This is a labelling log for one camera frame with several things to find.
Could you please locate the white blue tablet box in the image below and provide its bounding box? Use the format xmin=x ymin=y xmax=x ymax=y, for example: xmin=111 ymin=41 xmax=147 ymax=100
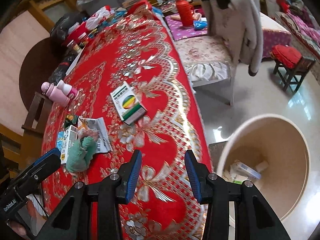
xmin=56 ymin=125 xmax=78 ymax=165

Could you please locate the dark green snack packet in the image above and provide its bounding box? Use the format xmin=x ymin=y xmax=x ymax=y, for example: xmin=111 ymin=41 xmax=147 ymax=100
xmin=63 ymin=114 xmax=79 ymax=129

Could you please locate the orange white paper package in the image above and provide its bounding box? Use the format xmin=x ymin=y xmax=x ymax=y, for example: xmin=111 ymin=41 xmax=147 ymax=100
xmin=77 ymin=116 xmax=112 ymax=153

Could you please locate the white rainbow medicine box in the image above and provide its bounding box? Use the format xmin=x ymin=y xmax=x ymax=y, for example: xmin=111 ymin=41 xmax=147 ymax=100
xmin=110 ymin=81 xmax=147 ymax=125

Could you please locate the beige trash bin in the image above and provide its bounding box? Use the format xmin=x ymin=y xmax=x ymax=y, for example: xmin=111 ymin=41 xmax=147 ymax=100
xmin=215 ymin=114 xmax=310 ymax=221

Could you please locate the person's hand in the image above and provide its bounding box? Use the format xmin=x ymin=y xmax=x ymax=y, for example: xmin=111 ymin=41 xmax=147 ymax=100
xmin=7 ymin=221 xmax=29 ymax=239

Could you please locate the green pink cloth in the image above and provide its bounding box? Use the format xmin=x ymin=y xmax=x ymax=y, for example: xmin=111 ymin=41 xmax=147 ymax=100
xmin=65 ymin=137 xmax=97 ymax=173

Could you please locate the dark wooden chair at table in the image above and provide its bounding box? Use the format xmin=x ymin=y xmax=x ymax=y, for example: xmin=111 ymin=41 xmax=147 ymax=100
xmin=20 ymin=92 xmax=53 ymax=166

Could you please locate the pink water bottle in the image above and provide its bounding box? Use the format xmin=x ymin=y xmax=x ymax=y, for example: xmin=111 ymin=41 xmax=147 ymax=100
xmin=41 ymin=82 xmax=70 ymax=107

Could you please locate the white pink-label bottle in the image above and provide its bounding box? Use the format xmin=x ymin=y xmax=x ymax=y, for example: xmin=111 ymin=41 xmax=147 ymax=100
xmin=57 ymin=80 xmax=79 ymax=100

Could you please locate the red embroidered tablecloth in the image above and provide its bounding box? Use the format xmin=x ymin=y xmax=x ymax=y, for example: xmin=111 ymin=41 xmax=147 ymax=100
xmin=42 ymin=2 xmax=212 ymax=239

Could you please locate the black plastic bag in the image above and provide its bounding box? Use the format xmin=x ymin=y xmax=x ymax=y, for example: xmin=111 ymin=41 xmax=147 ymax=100
xmin=50 ymin=11 xmax=88 ymax=43

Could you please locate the small wooden stool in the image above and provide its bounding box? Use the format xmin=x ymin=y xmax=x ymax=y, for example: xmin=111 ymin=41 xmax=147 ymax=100
xmin=273 ymin=56 xmax=316 ymax=94

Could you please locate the white red plastic bag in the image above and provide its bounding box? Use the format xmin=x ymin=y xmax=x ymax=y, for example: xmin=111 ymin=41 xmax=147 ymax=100
xmin=85 ymin=5 xmax=114 ymax=30

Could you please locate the red stool cushion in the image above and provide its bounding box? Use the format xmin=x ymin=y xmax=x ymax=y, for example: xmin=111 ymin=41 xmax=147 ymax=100
xmin=271 ymin=44 xmax=302 ymax=69

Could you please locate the white cushioned chair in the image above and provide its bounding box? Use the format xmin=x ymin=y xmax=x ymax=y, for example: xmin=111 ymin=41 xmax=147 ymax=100
xmin=175 ymin=36 xmax=236 ymax=106

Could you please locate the purple covered low table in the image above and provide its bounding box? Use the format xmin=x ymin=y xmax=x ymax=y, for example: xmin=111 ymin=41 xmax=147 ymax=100
xmin=164 ymin=11 xmax=293 ymax=58

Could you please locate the blue plastic bag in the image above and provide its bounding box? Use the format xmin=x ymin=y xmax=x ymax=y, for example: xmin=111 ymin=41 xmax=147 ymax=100
xmin=193 ymin=21 xmax=208 ymax=31

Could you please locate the red thermos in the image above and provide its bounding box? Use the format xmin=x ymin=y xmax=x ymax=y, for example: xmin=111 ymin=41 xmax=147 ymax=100
xmin=176 ymin=0 xmax=194 ymax=28

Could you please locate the white jacket on chair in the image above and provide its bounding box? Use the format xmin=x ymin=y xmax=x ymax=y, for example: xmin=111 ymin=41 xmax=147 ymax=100
xmin=201 ymin=0 xmax=263 ymax=76

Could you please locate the floral sofa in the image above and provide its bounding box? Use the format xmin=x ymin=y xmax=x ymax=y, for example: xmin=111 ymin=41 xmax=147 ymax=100
xmin=276 ymin=0 xmax=319 ymax=81

